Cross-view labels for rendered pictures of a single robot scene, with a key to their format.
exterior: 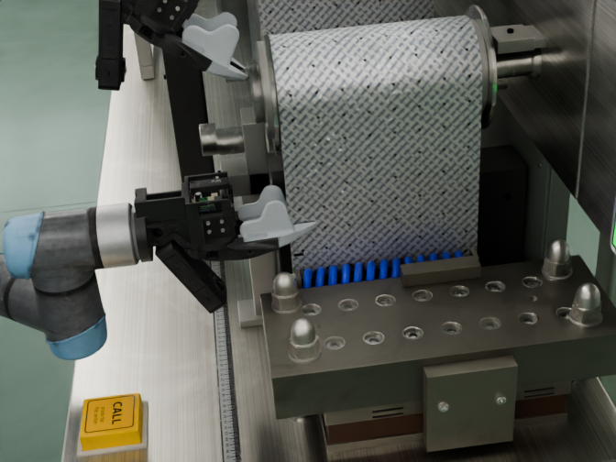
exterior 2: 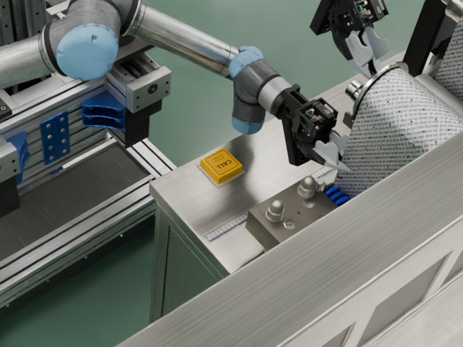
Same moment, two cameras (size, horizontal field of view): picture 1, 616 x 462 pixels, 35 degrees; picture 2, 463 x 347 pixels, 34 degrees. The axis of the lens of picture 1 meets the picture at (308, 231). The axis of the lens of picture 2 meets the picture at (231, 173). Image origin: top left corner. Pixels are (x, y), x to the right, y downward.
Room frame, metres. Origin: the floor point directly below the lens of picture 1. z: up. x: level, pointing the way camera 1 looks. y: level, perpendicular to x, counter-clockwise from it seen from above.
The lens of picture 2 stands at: (0.14, -0.63, 2.22)
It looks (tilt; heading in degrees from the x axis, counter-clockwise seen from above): 49 degrees down; 49
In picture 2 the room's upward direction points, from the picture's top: 10 degrees clockwise
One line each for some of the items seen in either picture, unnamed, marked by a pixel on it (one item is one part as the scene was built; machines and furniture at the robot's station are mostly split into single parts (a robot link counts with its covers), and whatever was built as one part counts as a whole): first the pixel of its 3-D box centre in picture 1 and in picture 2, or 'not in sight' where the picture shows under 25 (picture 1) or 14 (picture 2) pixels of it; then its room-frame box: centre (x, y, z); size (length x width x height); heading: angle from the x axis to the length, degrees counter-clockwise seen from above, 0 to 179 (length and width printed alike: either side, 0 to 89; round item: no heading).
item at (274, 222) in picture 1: (278, 221); (333, 153); (0.99, 0.03, 1.11); 0.09 x 0.03 x 0.06; 94
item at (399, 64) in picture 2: (269, 90); (379, 93); (1.06, 0.03, 1.25); 0.15 x 0.01 x 0.15; 5
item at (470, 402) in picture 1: (469, 405); not in sight; (0.81, -0.16, 0.97); 0.10 x 0.03 x 0.11; 95
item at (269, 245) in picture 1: (241, 243); (313, 148); (0.98, 0.08, 1.09); 0.09 x 0.05 x 0.02; 94
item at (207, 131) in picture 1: (208, 139); (355, 89); (1.09, 0.12, 1.18); 0.04 x 0.02 x 0.04; 5
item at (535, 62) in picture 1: (509, 64); not in sight; (1.09, -0.26, 1.25); 0.07 x 0.04 x 0.04; 95
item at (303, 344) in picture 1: (302, 336); (275, 208); (0.84, 0.01, 1.05); 0.04 x 0.04 x 0.04
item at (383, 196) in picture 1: (383, 202); (385, 193); (1.01, -0.09, 1.11); 0.23 x 0.01 x 0.18; 95
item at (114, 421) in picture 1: (112, 421); (221, 165); (0.88, 0.25, 0.91); 0.07 x 0.07 x 0.02; 5
